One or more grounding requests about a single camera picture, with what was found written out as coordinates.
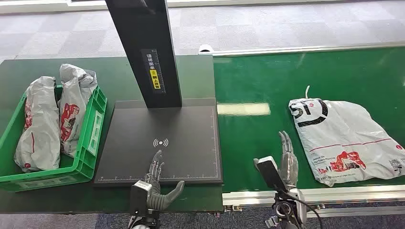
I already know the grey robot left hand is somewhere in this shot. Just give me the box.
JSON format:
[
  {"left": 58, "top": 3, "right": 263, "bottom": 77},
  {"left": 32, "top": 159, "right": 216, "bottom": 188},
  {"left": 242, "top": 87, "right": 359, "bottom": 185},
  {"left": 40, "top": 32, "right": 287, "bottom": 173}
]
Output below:
[{"left": 145, "top": 150, "right": 185, "bottom": 211}]

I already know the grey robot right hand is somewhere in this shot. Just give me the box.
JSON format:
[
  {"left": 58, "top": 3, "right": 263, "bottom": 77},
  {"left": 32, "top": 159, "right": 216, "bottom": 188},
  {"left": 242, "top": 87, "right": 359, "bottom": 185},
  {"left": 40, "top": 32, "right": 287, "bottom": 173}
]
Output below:
[{"left": 253, "top": 131, "right": 299, "bottom": 188}]

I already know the white poly mailer black print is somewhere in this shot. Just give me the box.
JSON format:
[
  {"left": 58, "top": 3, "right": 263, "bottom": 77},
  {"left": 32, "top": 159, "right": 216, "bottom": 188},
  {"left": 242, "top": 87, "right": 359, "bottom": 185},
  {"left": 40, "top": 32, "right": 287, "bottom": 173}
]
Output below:
[{"left": 288, "top": 85, "right": 405, "bottom": 187}]

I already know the green conveyor belt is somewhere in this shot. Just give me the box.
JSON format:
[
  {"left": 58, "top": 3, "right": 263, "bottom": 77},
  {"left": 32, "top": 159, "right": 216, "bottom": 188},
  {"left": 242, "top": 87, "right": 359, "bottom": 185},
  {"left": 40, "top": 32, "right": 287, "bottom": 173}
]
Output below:
[{"left": 213, "top": 46, "right": 405, "bottom": 193}]

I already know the green plastic crate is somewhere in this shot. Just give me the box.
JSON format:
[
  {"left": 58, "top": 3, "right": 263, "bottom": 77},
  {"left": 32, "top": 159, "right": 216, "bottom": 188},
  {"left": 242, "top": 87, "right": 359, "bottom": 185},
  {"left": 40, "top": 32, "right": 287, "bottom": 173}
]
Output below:
[{"left": 0, "top": 84, "right": 108, "bottom": 193}]

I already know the grey poly bag red print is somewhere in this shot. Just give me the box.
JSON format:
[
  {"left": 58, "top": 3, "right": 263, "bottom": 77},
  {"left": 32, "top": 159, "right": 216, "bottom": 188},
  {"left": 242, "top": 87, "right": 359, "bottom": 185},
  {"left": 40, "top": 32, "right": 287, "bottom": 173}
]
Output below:
[{"left": 58, "top": 63, "right": 98, "bottom": 158}]

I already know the grey poly bag red line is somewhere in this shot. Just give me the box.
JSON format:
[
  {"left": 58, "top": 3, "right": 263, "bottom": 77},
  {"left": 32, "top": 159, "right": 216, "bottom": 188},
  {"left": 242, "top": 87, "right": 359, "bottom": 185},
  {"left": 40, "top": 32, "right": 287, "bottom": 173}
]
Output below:
[{"left": 14, "top": 76, "right": 62, "bottom": 173}]

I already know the dark green table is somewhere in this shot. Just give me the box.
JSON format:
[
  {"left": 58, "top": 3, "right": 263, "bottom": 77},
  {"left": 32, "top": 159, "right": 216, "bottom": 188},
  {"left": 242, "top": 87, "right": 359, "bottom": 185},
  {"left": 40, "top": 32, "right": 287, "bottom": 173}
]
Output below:
[{"left": 0, "top": 55, "right": 224, "bottom": 215}]

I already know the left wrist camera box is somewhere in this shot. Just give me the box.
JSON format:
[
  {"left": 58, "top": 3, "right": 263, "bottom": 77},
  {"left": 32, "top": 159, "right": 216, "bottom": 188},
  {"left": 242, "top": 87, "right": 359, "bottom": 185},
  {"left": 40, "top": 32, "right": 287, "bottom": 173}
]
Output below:
[{"left": 129, "top": 180, "right": 153, "bottom": 216}]

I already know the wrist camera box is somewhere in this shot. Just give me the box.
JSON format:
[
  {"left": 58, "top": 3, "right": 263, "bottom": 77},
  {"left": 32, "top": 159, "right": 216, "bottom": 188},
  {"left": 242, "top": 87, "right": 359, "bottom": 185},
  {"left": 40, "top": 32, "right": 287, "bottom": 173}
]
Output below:
[
  {"left": 256, "top": 156, "right": 288, "bottom": 192},
  {"left": 129, "top": 180, "right": 153, "bottom": 216}
]

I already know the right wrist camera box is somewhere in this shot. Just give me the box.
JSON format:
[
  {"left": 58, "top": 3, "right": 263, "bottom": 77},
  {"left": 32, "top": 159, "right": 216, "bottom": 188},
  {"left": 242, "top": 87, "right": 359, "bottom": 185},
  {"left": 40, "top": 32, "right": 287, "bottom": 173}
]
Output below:
[{"left": 256, "top": 156, "right": 288, "bottom": 192}]

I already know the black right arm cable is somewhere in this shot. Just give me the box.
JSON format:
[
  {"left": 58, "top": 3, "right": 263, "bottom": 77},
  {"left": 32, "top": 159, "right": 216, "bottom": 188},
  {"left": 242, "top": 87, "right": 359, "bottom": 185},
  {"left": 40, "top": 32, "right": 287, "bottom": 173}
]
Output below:
[{"left": 284, "top": 189, "right": 324, "bottom": 229}]

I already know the wide aluminium conveyor rail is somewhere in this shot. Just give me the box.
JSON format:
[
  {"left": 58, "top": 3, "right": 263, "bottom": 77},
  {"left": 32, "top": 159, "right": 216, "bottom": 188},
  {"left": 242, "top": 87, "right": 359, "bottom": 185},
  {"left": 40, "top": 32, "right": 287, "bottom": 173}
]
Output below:
[{"left": 222, "top": 184, "right": 405, "bottom": 219}]

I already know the black scanner base plate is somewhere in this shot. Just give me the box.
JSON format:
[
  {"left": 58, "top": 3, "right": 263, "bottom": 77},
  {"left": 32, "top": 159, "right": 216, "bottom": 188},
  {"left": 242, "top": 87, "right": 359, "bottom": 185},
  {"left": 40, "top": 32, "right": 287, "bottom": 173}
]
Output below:
[{"left": 93, "top": 98, "right": 224, "bottom": 188}]

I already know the thin aluminium conveyor rail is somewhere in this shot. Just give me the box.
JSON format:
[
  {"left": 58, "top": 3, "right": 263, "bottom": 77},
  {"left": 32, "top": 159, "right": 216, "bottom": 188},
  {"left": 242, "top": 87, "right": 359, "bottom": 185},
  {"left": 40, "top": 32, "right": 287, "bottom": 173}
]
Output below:
[{"left": 199, "top": 41, "right": 405, "bottom": 57}]

